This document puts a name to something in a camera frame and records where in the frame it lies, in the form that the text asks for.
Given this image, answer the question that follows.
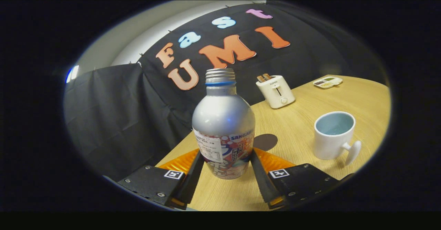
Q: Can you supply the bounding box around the white divided tray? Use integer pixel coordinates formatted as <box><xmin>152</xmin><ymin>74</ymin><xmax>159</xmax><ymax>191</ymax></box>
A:
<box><xmin>312</xmin><ymin>76</ymin><xmax>343</xmax><ymax>89</ymax></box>

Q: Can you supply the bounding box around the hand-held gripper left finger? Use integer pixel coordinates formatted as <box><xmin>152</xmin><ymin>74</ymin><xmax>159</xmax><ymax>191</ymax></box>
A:
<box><xmin>117</xmin><ymin>148</ymin><xmax>205</xmax><ymax>210</ymax></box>

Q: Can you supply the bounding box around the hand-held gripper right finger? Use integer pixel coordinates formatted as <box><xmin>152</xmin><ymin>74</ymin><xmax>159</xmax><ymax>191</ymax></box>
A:
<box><xmin>250</xmin><ymin>147</ymin><xmax>355</xmax><ymax>210</ymax></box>

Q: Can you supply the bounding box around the wooden table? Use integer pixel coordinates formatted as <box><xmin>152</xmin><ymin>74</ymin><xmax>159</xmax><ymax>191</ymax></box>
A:
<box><xmin>155</xmin><ymin>74</ymin><xmax>392</xmax><ymax>211</ymax></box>

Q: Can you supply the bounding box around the white cup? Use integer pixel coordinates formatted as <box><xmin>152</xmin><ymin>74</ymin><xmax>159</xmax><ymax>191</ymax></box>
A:
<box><xmin>313</xmin><ymin>111</ymin><xmax>362</xmax><ymax>167</ymax></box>

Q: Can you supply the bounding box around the black backdrop cloth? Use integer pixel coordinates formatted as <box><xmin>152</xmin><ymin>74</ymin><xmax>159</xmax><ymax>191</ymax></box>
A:
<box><xmin>63</xmin><ymin>1</ymin><xmax>390</xmax><ymax>182</ymax></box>

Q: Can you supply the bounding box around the silver juice bottle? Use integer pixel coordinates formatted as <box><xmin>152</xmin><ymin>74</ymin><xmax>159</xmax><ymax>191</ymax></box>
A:
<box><xmin>192</xmin><ymin>68</ymin><xmax>256</xmax><ymax>180</ymax></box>

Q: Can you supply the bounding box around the white toaster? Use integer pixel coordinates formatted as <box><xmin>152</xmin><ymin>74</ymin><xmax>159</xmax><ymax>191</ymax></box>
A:
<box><xmin>256</xmin><ymin>75</ymin><xmax>296</xmax><ymax>109</ymax></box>

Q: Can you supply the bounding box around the ceiling light panel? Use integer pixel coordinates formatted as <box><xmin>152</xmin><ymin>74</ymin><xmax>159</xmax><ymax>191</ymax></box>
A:
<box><xmin>65</xmin><ymin>64</ymin><xmax>80</xmax><ymax>84</ymax></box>

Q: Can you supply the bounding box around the dark brown round coaster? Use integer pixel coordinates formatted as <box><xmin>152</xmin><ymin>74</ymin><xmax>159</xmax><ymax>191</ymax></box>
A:
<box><xmin>253</xmin><ymin>133</ymin><xmax>278</xmax><ymax>151</ymax></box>

